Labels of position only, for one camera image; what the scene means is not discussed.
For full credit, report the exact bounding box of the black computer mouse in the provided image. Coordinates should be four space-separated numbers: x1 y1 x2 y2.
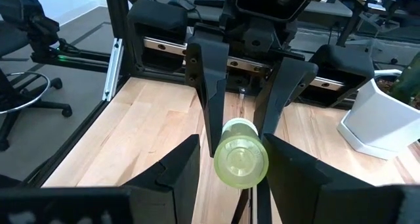
168 0 198 12

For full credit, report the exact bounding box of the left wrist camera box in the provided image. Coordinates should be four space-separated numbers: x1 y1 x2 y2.
234 0 324 23

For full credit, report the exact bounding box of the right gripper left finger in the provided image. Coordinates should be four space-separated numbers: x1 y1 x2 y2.
0 133 201 224

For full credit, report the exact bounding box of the silver metal bracket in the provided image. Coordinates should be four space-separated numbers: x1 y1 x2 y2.
102 37 125 102

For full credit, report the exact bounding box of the small yellow-green medicine bottle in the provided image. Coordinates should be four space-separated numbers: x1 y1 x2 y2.
213 116 270 190

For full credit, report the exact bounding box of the grey office chair base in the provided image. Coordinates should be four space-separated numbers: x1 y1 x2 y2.
336 7 403 66

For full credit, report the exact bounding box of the green cactus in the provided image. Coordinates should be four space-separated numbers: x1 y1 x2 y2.
389 51 420 110

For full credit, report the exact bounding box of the white hexagonal planter pot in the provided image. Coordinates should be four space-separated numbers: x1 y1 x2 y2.
337 68 420 161

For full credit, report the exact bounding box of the grey desk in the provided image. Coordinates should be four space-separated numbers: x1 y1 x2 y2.
154 0 354 19

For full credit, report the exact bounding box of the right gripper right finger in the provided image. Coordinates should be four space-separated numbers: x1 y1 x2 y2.
262 133 420 224

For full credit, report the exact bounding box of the black office chair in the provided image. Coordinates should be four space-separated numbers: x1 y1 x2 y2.
0 0 74 152

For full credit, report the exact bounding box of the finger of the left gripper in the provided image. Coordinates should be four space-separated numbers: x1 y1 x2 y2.
253 56 319 137
185 31 230 158

